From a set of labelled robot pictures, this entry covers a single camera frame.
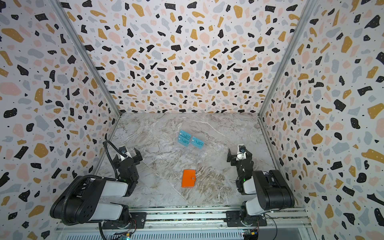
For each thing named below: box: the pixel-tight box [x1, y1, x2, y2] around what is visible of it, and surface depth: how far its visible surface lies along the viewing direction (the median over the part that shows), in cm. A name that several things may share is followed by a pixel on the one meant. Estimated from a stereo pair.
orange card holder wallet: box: [181, 169, 197, 188], surface depth 89 cm
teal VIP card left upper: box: [179, 129, 192, 140], surface depth 99 cm
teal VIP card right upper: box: [191, 136, 205, 150], surface depth 97 cm
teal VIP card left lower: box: [178, 135, 190, 148], surface depth 99 cm
